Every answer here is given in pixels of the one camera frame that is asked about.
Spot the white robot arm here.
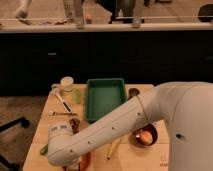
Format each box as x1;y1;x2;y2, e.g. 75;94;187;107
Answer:
48;82;213;171

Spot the dark red bowl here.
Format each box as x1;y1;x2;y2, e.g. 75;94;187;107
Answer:
133;124;158;146

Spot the apple in bowl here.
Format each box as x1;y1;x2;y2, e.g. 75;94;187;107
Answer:
140;131;153;145

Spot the green plastic tray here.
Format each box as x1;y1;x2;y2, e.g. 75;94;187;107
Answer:
84;78;127;123

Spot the white cup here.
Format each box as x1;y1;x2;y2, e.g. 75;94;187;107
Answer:
60;77;74;92

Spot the dark brown snack object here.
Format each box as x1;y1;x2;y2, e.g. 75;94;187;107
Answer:
70;118;80;133

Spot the white marker pen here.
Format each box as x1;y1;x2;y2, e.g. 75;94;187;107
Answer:
54;90;72;113

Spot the yellow banana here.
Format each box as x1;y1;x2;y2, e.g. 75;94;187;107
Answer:
107;139;121;160

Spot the green vegetable piece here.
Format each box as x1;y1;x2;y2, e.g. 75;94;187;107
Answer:
40;144;48;155

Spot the black office chair base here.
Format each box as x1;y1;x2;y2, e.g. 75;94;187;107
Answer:
0;116;31;171

